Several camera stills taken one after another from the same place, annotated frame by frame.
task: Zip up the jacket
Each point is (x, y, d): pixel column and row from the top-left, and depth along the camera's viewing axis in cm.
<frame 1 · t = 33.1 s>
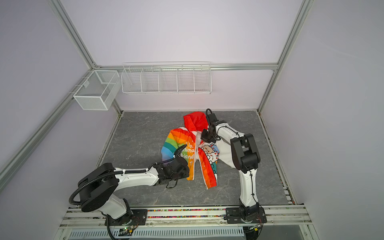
left hand: (189, 172, 86), fingers closed
right hand: (203, 140, 100), fingers closed
colourful rainbow kids jacket: (185, 142, 101), point 3 cm above the table

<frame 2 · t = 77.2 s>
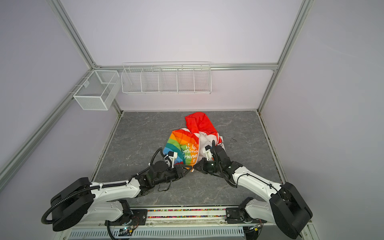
left hand: (191, 171, 76), fingers open
right hand: (192, 168, 79), fingers closed
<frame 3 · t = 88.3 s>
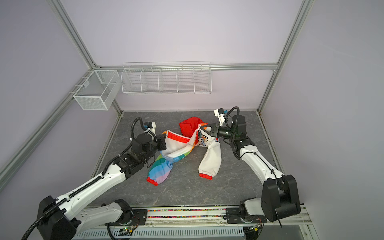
left hand: (166, 136, 76), fingers closed
right hand: (200, 129, 74), fingers closed
colourful rainbow kids jacket: (181, 143, 87), point 14 cm above the table

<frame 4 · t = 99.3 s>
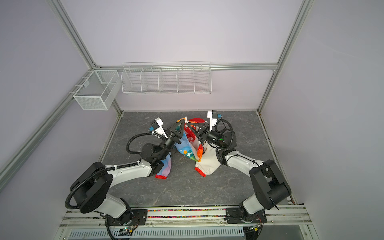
left hand: (186, 122, 66), fingers closed
right hand: (187, 126, 66), fingers closed
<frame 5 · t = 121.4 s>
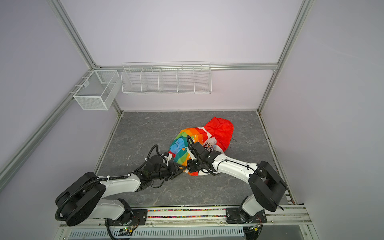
left hand: (184, 171, 81), fingers open
right hand: (188, 168, 84), fingers closed
colourful rainbow kids jacket: (216, 135, 107), on the table

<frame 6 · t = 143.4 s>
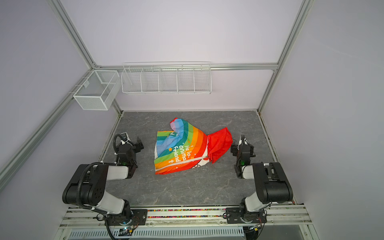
left hand: (131, 140, 91), fingers open
right hand: (243, 144, 93), fingers open
colourful rainbow kids jacket: (185, 147, 95), point 6 cm above the table

